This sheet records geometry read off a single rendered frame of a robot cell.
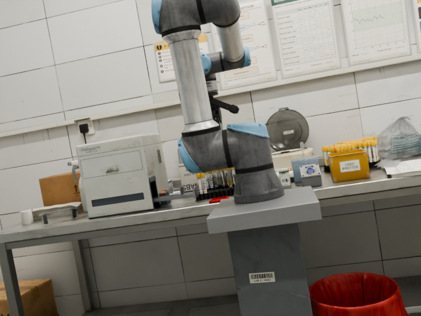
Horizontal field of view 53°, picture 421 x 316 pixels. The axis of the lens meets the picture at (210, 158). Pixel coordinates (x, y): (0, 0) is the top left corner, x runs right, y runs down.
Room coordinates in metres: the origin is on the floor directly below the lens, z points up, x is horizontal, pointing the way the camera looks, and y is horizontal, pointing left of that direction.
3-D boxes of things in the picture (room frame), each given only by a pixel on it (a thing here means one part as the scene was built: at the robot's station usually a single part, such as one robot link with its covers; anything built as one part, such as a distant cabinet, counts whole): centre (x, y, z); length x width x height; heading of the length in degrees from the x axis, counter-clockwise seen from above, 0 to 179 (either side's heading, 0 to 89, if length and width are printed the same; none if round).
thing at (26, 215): (1.88, 0.85, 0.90); 0.06 x 0.06 x 0.06; 80
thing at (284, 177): (1.63, -0.27, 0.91); 0.05 x 0.04 x 0.07; 170
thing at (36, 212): (1.97, 0.77, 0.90); 0.25 x 0.11 x 0.05; 80
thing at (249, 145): (1.25, -0.12, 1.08); 0.13 x 0.12 x 0.14; 83
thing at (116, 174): (1.79, 0.35, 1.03); 0.31 x 0.27 x 0.30; 80
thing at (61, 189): (2.17, 0.69, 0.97); 0.31 x 0.23 x 0.18; 74
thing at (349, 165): (1.60, -0.51, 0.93); 0.13 x 0.13 x 0.10; 77
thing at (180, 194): (1.66, 0.18, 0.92); 0.21 x 0.07 x 0.05; 80
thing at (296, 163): (1.65, -0.36, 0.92); 0.10 x 0.07 x 0.10; 82
